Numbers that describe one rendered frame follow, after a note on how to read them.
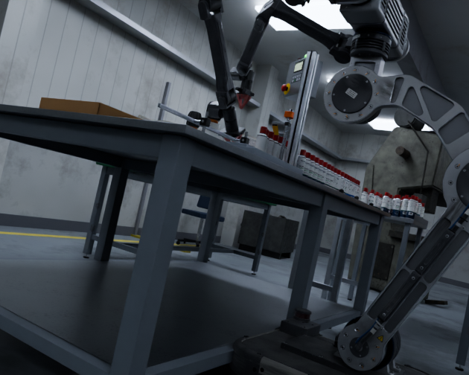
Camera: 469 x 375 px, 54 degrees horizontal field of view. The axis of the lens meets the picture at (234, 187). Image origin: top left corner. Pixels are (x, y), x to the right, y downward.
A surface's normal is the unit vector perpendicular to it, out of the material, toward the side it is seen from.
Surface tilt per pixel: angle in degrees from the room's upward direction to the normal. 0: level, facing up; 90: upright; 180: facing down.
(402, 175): 90
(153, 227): 90
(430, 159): 90
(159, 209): 90
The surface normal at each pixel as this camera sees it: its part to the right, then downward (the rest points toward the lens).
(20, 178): 0.83, 0.16
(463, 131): -0.51, -0.15
